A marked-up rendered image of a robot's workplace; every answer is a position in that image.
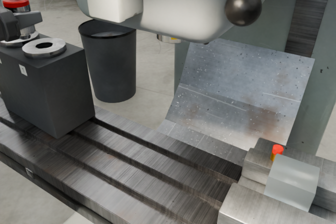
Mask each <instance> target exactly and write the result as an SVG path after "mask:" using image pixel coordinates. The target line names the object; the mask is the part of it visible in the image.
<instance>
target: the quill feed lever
mask: <svg viewBox="0 0 336 224"><path fill-rule="evenodd" d="M224 11H225V15H226V18H227V19H228V21H229V22H230V23H232V24H233V25H235V26H238V27H246V26H249V25H251V24H253V23H254V22H255V21H256V20H257V19H258V18H259V16H260V15H261V12H262V1H261V0H226V3H225V6H224Z"/></svg>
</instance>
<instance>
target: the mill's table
mask: <svg viewBox="0 0 336 224"><path fill-rule="evenodd" d="M94 110H95V116H93V117H92V118H90V119H88V120H87V121H85V122H84V123H82V124H81V125H79V126H78V127H76V128H75V129H73V130H71V131H70V132H68V133H67V134H65V135H64V136H62V137H61V138H59V139H56V138H54V137H53V136H51V135H50V134H48V133H46V132H45V131H43V130H41V129H40V128H38V127H36V126H35V125H33V124H32V123H30V122H28V121H27V120H25V119H23V118H22V117H20V116H18V115H17V114H15V113H14V112H12V111H10V110H9V109H7V108H6V105H5V103H4V100H3V97H2V95H1V93H0V161H1V162H3V163H4V164H6V165H7V166H9V167H10V168H12V169H13V170H15V171H16V172H17V173H19V174H20V175H22V176H23V177H25V178H26V179H28V180H29V181H31V182H32V183H34V184H35V185H37V186H38V187H40V188H41V189H43V190H44V191H46V192H47V193H49V194H50V195H52V196H53V197H55V198H56V199H58V200H59V201H61V202H62V203H64V204H65V205H67V206H68V207H70V208H71V209H73V210H74V211H76V212H77V213H79V214H80V215H82V216H83V217H85V218H86V219H88V220H89V221H91V222H92V223H94V224H217V222H218V215H219V210H220V208H221V206H222V204H223V202H224V200H225V198H226V196H227V194H228V192H229V190H230V188H231V186H232V184H233V183H238V182H239V180H240V177H241V175H242V168H243V167H242V166H240V165H237V164H235V163H232V162H230V161H228V160H225V159H223V158H220V157H218V156H216V155H213V154H211V153H208V152H206V151H204V150H201V149H199V148H196V147H194V146H192V145H189V144H187V143H184V142H182V141H180V140H177V139H175V138H173V137H170V136H168V135H165V134H163V133H161V132H158V131H156V130H153V129H151V128H149V127H146V126H144V125H141V124H139V123H137V122H134V121H132V120H129V119H127V118H125V117H122V116H120V115H117V114H115V113H113V112H110V111H108V110H105V109H103V108H101V107H98V106H96V105H94Z"/></svg>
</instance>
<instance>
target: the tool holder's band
mask: <svg viewBox="0 0 336 224"><path fill-rule="evenodd" d="M2 3H3V6H4V7H6V8H20V7H25V6H27V5H29V4H30V3H29V0H15V1H12V0H3V1H2Z"/></svg>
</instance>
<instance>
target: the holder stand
mask: <svg viewBox="0 0 336 224"><path fill-rule="evenodd" d="M0 93H1V95H2V98H3V101H4V103H5V106H6V108H7V109H8V110H10V111H12V112H13V113H15V114H17V115H18V116H20V117H21V118H23V119H25V120H26V121H28V122H30V123H31V124H33V125H35V126H36V127H38V128H39V129H41V130H43V131H44V132H46V133H48V134H49V135H51V136H53V137H54V138H56V139H59V138H61V137H62V136H64V135H66V134H67V133H69V132H70V131H72V130H73V129H75V128H76V127H78V126H79V125H81V124H83V123H84V122H86V121H87V120H89V119H90V118H92V117H93V116H95V115H96V113H95V107H94V101H93V95H92V89H91V83H90V77H89V71H88V65H87V60H86V54H85V49H84V48H81V47H78V46H75V45H73V44H70V43H67V42H65V41H64V40H62V39H60V38H52V37H49V36H47V35H44V34H41V33H39V32H38V31H36V32H35V33H33V34H32V35H31V38H29V39H24V40H22V39H17V40H13V41H10V42H6V41H4V40H3V41H0Z"/></svg>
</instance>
